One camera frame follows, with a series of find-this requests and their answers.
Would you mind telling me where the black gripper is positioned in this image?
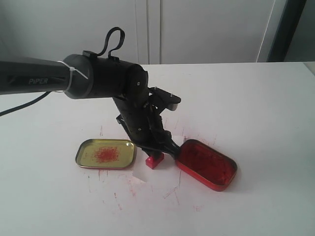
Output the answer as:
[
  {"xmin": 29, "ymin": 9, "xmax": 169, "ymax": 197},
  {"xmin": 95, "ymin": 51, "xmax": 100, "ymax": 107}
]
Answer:
[{"xmin": 113, "ymin": 86, "xmax": 181, "ymax": 160}]

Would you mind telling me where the red plastic stamp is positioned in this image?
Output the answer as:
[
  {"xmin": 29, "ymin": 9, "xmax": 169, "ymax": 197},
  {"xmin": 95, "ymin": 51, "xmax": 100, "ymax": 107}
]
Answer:
[{"xmin": 145, "ymin": 151, "xmax": 164, "ymax": 170}]

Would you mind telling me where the red ink pad tin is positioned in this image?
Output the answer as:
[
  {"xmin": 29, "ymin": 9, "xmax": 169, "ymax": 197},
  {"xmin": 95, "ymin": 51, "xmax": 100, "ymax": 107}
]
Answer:
[{"xmin": 175, "ymin": 139, "xmax": 238, "ymax": 192}]

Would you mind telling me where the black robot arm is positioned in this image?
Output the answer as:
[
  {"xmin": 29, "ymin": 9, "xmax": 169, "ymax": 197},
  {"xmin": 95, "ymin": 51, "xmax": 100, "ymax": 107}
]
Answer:
[{"xmin": 0, "ymin": 54, "xmax": 181, "ymax": 158}]

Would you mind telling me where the white paper sheet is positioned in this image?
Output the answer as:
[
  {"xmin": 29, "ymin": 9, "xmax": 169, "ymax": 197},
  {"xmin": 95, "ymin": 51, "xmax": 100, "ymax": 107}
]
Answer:
[{"xmin": 132, "ymin": 147, "xmax": 180, "ymax": 189}]

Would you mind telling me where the gold tin lid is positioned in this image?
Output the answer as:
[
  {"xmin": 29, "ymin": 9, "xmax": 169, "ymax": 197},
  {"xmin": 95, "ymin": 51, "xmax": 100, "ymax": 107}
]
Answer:
[{"xmin": 75, "ymin": 139, "xmax": 137, "ymax": 170}]

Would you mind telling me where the grey cabinet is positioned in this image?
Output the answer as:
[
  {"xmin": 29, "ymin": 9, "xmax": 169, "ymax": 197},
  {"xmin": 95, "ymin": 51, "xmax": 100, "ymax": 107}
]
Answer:
[{"xmin": 0, "ymin": 0, "xmax": 306, "ymax": 65}]

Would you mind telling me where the white zip tie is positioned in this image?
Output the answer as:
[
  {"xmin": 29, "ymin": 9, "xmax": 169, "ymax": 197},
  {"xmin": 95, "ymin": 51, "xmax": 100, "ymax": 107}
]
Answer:
[{"xmin": 55, "ymin": 60, "xmax": 89, "ymax": 93}]

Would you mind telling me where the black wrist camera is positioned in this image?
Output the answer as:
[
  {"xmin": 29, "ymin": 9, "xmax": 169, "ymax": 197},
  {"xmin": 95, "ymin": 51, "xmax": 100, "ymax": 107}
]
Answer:
[{"xmin": 149, "ymin": 87, "xmax": 181, "ymax": 114}]

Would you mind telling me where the black cable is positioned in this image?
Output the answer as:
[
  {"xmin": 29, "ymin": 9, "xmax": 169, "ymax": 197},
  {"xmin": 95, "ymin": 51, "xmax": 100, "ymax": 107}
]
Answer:
[{"xmin": 0, "ymin": 27, "xmax": 126, "ymax": 118}]

